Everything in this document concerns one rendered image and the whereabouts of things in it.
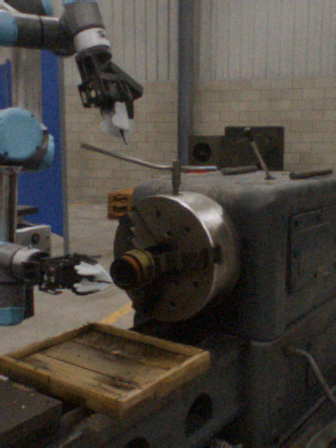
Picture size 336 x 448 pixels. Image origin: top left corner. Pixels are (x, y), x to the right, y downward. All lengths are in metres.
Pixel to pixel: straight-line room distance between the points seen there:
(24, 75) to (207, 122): 10.06
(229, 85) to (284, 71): 1.08
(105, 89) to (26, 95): 0.54
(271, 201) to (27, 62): 0.82
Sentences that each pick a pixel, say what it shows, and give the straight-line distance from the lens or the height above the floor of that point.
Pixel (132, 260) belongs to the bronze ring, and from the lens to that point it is 1.28.
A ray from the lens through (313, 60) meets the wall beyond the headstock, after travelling 11.44.
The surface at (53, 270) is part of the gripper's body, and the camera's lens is 1.23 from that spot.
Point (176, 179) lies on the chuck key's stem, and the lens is 1.40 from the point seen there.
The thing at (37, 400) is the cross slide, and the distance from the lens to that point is 0.97.
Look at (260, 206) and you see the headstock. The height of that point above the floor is 1.21.
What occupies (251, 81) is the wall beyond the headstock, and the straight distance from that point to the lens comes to 11.54.
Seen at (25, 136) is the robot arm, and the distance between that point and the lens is 1.32.
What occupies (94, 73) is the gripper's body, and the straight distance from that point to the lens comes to 1.31.
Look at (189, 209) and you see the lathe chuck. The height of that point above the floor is 1.21.
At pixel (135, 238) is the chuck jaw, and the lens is 1.36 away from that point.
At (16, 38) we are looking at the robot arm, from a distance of 1.40.
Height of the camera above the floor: 1.39
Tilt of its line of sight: 9 degrees down
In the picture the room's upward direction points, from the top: straight up
